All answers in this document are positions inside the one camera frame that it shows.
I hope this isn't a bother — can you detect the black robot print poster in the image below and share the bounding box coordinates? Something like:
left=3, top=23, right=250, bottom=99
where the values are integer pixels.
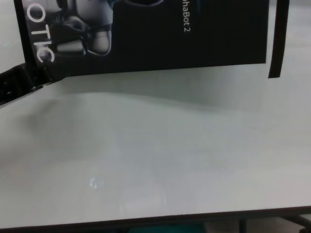
left=21, top=0, right=272, bottom=78

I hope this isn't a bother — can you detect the dark table edge trim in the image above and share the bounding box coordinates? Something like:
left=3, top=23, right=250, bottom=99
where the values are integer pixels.
left=0, top=206, right=311, bottom=233

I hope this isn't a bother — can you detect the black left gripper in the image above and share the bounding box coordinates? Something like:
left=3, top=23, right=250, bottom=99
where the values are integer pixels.
left=0, top=62, right=64, bottom=107

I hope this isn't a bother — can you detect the black tape frame outline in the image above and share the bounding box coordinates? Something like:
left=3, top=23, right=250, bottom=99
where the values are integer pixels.
left=14, top=0, right=290, bottom=79

